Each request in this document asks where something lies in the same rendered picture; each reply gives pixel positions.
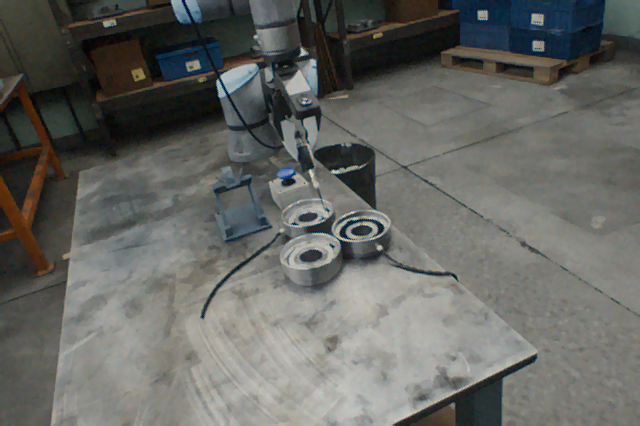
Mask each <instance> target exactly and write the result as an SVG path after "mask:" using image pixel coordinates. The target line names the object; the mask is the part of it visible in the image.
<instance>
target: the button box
mask: <svg viewBox="0 0 640 426"><path fill-rule="evenodd" d="M269 187H270V191H271V195H272V199H273V201H274V202H275V203H276V205H277V206H278V207H279V209H280V210H281V211H283V210H284V209H285V208H286V207H287V206H289V205H291V204H293V203H295V202H297V201H301V200H305V199H311V195H310V190H309V185H308V183H307V182H306V181H305V180H304V179H303V178H302V177H301V176H300V175H299V174H298V173H295V175H294V176H293V177H291V178H290V182H285V180H284V179H276V180H273V181H270V182H269Z"/></svg>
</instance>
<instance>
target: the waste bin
mask: <svg viewBox="0 0 640 426"><path fill-rule="evenodd" d="M312 156H313V158H315V159H316V160H317V161H318V162H319V163H320V164H321V165H323V166H324V167H325V168H326V169H327V170H328V171H330V172H331V171H332V170H333V171H337V170H339V168H344V170H345V169H346V168H348V167H352V166H358V168H355V169H352V170H349V171H345V172H339V173H332V174H333V175H334V176H335V177H336V178H338V179H339V180H340V181H341V182H342V183H343V184H345V185H346V186H347V187H348V188H349V189H350V190H352V191H353V192H354V193H355V194H356V195H357V196H359V197H360V198H361V199H362V200H363V201H364V202H366V203H367V204H368V205H369V206H370V207H371V208H372V209H374V210H375V211H377V209H376V188H375V183H376V175H375V152H374V150H373V149H372V148H371V147H369V146H366V145H363V144H359V143H352V142H344V143H335V144H330V145H326V146H322V147H319V148H317V149H315V150H314V152H313V155H312Z"/></svg>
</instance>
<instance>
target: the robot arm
mask: <svg viewBox="0 0 640 426"><path fill-rule="evenodd" d="M171 1H172V5H173V8H174V11H175V13H176V16H177V18H178V19H179V20H180V21H181V22H182V23H191V21H190V18H189V16H188V14H187V12H186V10H185V8H184V5H183V3H182V1H181V0H171ZM185 1H186V3H187V5H188V8H189V10H190V12H191V14H192V16H193V19H194V21H195V22H199V23H201V22H202V21H206V20H211V19H216V18H222V17H227V16H233V15H239V14H245V13H250V12H252V17H253V22H254V26H255V30H256V33H257V35H256V36H254V40H255V41H258V44H259V48H260V51H261V52H262V53H261V54H262V58H263V61H264V62H265V64H266V68H265V69H260V70H259V69H258V67H257V65H255V64H250V65H244V66H240V67H237V68H235V69H232V70H230V71H228V72H226V73H224V74H222V75H221V76H220V78H221V80H222V82H223V84H224V86H225V88H226V90H227V92H228V94H229V96H230V98H231V99H232V101H233V103H234V105H235V107H236V108H237V110H238V112H239V114H240V115H241V117H242V119H243V120H244V122H245V123H246V125H247V126H248V127H249V129H250V130H251V131H252V133H253V134H254V135H255V136H256V137H257V138H258V139H259V140H261V141H262V142H263V143H265V144H267V145H270V146H279V145H281V142H280V139H279V137H280V138H281V141H282V143H283V144H284V146H285V148H286V149H287V151H288V153H289V154H290V155H291V156H292V157H293V158H294V159H295V160H296V161H298V160H299V152H298V150H297V148H296V144H297V142H296V140H295V139H294V132H295V125H294V123H293V122H292V121H290V120H288V119H289V118H291V115H292V114H293V116H294V118H295V119H296V120H300V122H301V125H302V127H303V128H304V129H305V139H306V140H307V144H308V145H309V148H310V150H311V153H312V155H313V152H314V150H315V147H316V143H317V138H318V132H319V128H320V120H321V110H320V106H319V102H318V100H317V75H316V64H315V60H312V59H310V60H309V55H308V53H307V52H306V51H305V50H303V49H302V48H301V42H300V37H299V32H298V26H297V21H296V16H295V9H294V4H293V0H185ZM216 85H217V89H218V97H219V98H220V102H221V105H222V109H223V113H224V117H225V120H226V124H227V128H228V143H227V152H228V156H229V159H230V160H231V161H234V162H239V163H247V162H254V161H259V160H263V159H266V158H268V157H270V156H272V155H274V154H276V153H277V152H278V151H279V150H280V149H281V148H279V149H270V148H267V147H264V146H263V145H261V144H260V143H258V142H257V141H256V140H255V139H254V138H253V137H252V136H251V135H250V134H249V132H248V131H247V130H246V128H245V127H244V126H243V124H242V123H241V121H240V120H239V118H238V116H237V115H236V113H235V111H234V110H233V108H232V106H231V104H230V102H229V100H228V99H227V97H226V95H225V93H224V91H223V89H222V87H221V85H220V83H219V81H218V79H217V82H216ZM268 113H271V122H272V125H273V127H274V128H273V127H272V125H271V123H270V121H269V117H268ZM284 115H285V116H286V117H287V118H288V119H286V118H285V116H284ZM274 129H275V130H276V132H277V133H276V132H275V130H274ZM277 134H278V135H279V137H278V135H277Z"/></svg>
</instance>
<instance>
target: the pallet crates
mask: <svg viewBox="0 0 640 426"><path fill-rule="evenodd" d="M605 5H606V0H459V6H458V7H459V18H460V22H459V23H460V29H459V30H460V45H459V46H455V48H450V49H447V51H444V52H442V53H441V54H442V55H441V57H442V58H441V64H442V66H441V67H443V68H448V69H454V70H459V71H465V72H471V73H476V74H482V75H488V76H491V75H493V76H499V77H505V78H510V79H516V80H521V81H528V82H533V83H539V84H545V85H551V84H554V83H556V82H557V80H556V79H558V71H560V72H566V73H572V74H579V73H581V72H583V71H586V70H588V68H589V67H588V66H589V60H592V61H600V62H609V61H611V60H614V57H613V56H614V52H615V47H614V46H616V45H615V44H616V42H615V41H607V40H601V33H602V28H604V27H602V25H603V21H604V19H603V15H604V14H605ZM460 56H461V58H462V57H466V58H472V59H478V60H484V61H483V62H484V63H483V67H479V66H477V67H472V66H466V65H460V60H459V57H460ZM504 63H505V64H512V65H519V66H526V67H533V68H534V70H535V71H534V75H529V74H522V73H515V72H509V71H503V67H504Z"/></svg>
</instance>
